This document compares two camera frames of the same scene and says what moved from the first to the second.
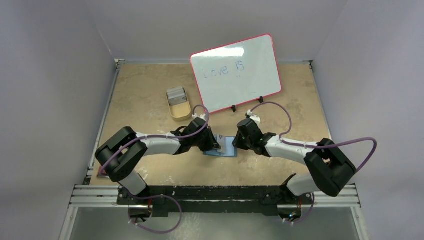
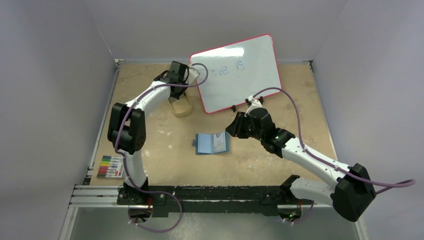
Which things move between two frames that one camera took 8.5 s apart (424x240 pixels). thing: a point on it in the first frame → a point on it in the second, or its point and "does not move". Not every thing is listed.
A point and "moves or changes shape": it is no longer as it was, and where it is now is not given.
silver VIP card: x=221 y=140 does not move
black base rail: x=247 y=199 does not move
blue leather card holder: x=231 y=150 moves or changes shape
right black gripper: x=238 y=140 → x=236 y=124
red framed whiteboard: x=236 y=73 does not move
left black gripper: x=211 y=144 → x=178 y=95
